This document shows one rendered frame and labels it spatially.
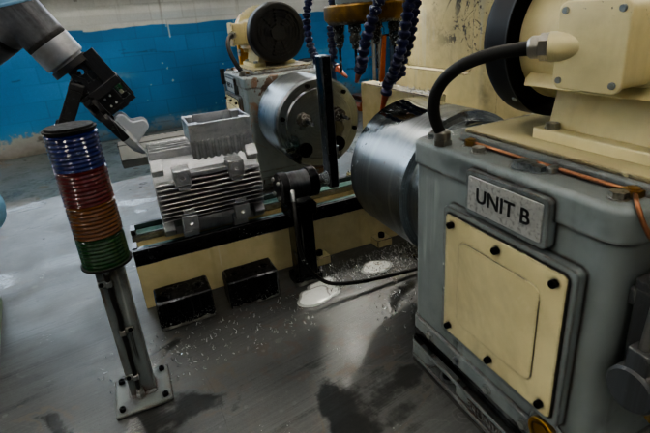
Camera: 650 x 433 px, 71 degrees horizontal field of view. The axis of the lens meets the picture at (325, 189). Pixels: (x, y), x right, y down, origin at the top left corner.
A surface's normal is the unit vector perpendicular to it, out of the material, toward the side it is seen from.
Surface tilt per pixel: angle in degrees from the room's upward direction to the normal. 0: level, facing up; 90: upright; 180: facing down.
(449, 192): 90
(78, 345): 0
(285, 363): 0
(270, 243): 90
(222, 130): 90
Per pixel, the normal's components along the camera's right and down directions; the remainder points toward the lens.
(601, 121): -0.90, 0.03
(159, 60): 0.55, 0.26
